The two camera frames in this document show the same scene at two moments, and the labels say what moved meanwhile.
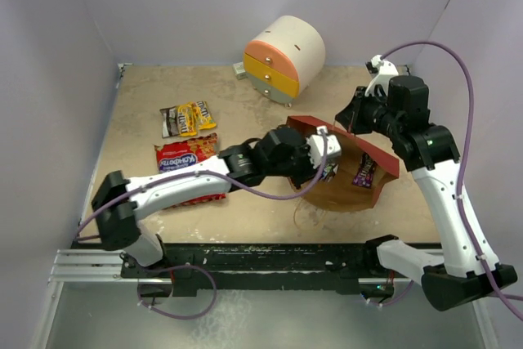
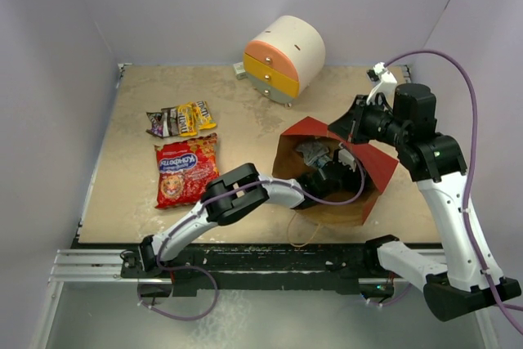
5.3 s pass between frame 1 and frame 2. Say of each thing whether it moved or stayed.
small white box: stayed
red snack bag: stayed
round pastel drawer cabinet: stayed
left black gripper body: moved
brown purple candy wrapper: stayed
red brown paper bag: moved
